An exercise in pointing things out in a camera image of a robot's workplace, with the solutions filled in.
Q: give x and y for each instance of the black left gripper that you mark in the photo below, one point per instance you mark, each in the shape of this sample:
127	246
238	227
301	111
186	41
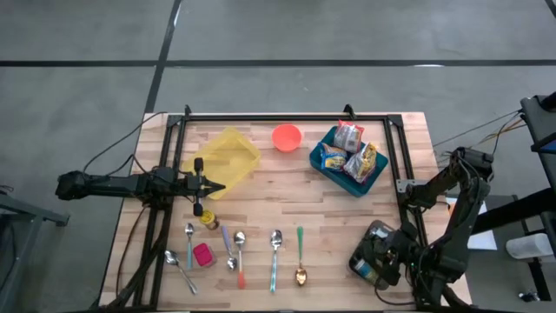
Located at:
197	187

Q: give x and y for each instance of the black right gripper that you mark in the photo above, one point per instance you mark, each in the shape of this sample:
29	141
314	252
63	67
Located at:
386	256

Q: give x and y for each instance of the oregano spice jar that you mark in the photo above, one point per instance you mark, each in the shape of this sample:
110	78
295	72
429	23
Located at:
365	271

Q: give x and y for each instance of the yellow lid glass jar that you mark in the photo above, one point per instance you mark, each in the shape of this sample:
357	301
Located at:
209	219

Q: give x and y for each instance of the grey plastic caddy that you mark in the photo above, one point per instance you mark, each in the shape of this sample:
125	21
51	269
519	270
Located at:
378	224

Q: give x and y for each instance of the all silver spoon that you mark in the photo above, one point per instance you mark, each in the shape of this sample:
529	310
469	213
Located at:
180	269

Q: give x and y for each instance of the yellow and silver snack bag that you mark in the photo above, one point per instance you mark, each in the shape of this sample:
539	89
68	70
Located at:
360	163

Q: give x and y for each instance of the blue and yellow snack bag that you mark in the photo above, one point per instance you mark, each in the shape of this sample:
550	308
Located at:
333	156

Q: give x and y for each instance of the red and silver snack bag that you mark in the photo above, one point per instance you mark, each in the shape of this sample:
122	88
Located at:
348	135

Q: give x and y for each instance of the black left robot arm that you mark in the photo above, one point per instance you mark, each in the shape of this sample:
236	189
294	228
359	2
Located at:
113	184

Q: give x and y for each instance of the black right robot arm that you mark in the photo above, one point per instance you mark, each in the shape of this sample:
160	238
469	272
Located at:
456	208

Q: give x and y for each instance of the yellow translucent plastic bin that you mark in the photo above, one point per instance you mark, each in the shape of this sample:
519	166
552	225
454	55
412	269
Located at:
230	156

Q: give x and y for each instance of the black table clamp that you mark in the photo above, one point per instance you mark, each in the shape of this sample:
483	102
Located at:
187	110
348	111

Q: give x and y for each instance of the orange plastic bowl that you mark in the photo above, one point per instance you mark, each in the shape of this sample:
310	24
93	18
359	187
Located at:
286	138

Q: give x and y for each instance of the teal blue plastic tray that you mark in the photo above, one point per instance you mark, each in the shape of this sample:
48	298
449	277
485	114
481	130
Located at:
339	178

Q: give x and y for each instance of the white paper sheet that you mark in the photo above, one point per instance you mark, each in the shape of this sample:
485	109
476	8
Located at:
486	241

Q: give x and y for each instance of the black diagonal beam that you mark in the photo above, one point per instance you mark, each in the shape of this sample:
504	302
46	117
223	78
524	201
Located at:
517	211

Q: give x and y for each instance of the small black floor object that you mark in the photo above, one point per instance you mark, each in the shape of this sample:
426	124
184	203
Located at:
527	297

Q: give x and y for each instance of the black equipment cart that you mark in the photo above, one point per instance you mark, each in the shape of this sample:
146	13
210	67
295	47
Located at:
540	126

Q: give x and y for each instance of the silver metal bracket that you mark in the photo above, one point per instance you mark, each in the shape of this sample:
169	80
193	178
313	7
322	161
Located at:
404	185

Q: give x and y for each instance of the black aluminium table frame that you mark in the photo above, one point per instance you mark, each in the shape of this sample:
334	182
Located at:
282	117

